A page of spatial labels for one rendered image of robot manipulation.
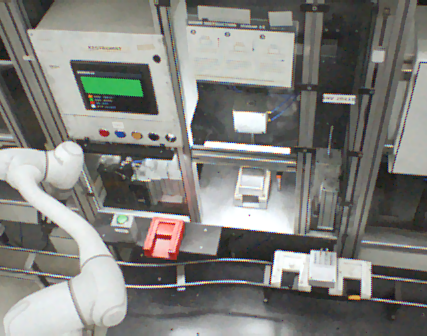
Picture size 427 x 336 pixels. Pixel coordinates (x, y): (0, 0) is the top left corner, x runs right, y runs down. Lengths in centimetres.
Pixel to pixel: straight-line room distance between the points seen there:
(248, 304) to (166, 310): 34
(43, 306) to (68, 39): 76
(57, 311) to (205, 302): 96
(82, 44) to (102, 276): 68
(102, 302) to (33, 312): 17
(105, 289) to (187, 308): 88
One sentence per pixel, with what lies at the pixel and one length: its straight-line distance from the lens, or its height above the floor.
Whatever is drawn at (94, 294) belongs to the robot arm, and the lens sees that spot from 144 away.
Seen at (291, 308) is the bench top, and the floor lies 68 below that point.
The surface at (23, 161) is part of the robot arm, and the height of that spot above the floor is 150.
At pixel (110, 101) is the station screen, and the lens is 175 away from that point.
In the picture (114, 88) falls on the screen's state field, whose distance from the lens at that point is 170.
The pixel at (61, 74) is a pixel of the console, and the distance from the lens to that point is 178.
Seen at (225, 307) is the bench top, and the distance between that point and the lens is 227.
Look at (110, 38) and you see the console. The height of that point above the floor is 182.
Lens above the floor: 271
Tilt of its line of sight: 49 degrees down
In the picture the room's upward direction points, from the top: 7 degrees counter-clockwise
